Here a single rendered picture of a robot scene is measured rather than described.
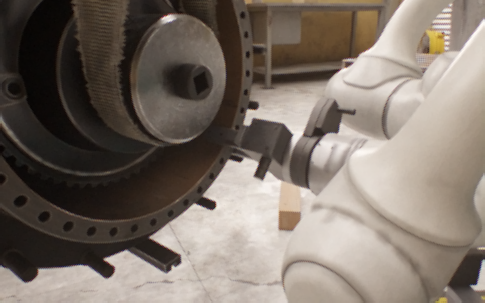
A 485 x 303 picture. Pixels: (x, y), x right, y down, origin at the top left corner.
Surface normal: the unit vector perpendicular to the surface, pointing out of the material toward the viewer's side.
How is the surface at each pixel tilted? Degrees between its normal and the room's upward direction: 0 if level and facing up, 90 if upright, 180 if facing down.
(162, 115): 90
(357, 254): 38
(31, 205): 90
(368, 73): 60
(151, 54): 90
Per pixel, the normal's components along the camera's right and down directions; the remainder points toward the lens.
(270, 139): -0.47, -0.41
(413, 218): -0.06, -0.40
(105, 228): 0.79, 0.19
